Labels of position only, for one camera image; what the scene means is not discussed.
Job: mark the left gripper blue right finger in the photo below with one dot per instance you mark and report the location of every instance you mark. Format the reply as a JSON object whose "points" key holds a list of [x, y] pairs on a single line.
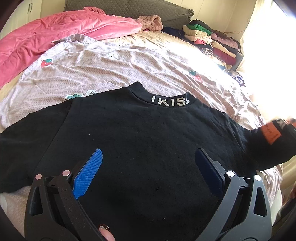
{"points": [[243, 212]]}

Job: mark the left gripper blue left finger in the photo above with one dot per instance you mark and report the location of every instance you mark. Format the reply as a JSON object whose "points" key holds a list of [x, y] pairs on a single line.
{"points": [[53, 211]]}

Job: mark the black sweater orange cuffs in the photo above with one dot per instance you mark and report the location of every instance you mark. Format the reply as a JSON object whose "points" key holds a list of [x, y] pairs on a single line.
{"points": [[148, 186]]}

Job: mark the stack of folded clothes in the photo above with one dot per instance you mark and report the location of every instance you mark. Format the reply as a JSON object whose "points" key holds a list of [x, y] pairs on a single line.
{"points": [[225, 50]]}

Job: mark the left hand red nails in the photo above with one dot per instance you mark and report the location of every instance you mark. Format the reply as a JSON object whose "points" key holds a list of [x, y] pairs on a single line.
{"points": [[104, 230]]}

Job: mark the purple small garment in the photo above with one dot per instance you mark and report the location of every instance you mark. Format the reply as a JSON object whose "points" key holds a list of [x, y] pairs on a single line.
{"points": [[239, 79]]}

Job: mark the lilac patterned bed sheet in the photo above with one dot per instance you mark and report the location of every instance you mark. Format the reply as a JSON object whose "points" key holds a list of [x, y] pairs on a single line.
{"points": [[163, 65]]}

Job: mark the dark navy garment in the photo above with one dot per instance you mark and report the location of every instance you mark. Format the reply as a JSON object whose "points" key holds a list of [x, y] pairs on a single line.
{"points": [[174, 32]]}

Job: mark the grey quilted headboard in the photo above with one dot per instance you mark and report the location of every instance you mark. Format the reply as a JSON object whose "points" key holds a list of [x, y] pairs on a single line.
{"points": [[172, 15]]}

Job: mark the pink knitted garment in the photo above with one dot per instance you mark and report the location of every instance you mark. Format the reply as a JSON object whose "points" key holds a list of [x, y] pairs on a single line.
{"points": [[151, 23]]}

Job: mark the pink quilted comforter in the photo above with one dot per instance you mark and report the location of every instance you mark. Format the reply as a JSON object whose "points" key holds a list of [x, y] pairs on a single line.
{"points": [[24, 45]]}

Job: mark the white wardrobe with black handles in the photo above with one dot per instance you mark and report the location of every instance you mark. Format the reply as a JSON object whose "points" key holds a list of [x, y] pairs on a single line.
{"points": [[26, 12]]}

